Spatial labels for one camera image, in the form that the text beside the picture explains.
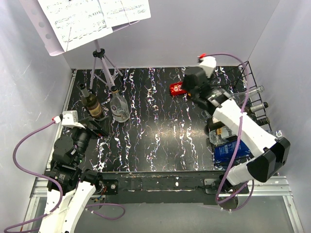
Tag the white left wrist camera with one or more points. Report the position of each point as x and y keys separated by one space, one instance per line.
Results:
x=68 y=119

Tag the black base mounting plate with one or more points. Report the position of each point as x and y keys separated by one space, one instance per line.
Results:
x=161 y=187

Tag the red yellow toy block car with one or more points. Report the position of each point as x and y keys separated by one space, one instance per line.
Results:
x=176 y=89

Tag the white sheet music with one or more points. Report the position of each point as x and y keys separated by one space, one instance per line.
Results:
x=75 y=22
x=118 y=12

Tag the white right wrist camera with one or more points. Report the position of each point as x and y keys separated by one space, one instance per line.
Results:
x=207 y=63

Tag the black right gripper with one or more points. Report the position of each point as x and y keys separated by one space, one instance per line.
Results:
x=185 y=85

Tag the white sheet music left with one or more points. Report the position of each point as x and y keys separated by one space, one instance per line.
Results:
x=75 y=22

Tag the lilac music stand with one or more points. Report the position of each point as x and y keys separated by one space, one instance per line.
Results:
x=52 y=44

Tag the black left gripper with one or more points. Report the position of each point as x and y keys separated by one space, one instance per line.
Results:
x=102 y=124

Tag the clear corked glass bottle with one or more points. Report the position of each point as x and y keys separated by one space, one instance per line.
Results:
x=119 y=106

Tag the clear square liquor bottle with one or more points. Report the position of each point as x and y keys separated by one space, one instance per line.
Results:
x=224 y=134

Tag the clear tall glass bottle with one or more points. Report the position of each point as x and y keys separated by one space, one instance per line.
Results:
x=240 y=96

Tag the white sheet music right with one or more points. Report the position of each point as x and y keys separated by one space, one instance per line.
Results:
x=118 y=12

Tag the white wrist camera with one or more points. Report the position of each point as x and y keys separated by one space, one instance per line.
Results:
x=68 y=119
x=207 y=63

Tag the dark green wine bottle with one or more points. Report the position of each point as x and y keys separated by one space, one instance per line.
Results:
x=90 y=102

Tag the blue rectangular bottle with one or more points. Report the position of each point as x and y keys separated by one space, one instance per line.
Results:
x=224 y=153

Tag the black wire wine rack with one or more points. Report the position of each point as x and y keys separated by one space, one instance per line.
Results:
x=233 y=80

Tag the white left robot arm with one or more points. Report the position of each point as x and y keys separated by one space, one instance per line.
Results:
x=70 y=188

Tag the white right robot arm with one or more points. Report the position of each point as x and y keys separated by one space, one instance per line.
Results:
x=269 y=152

